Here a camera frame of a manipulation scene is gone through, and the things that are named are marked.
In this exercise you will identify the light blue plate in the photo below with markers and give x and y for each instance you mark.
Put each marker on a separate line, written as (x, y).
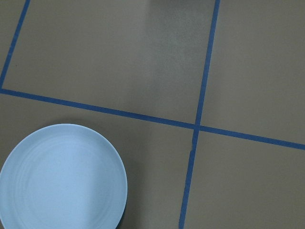
(63, 176)

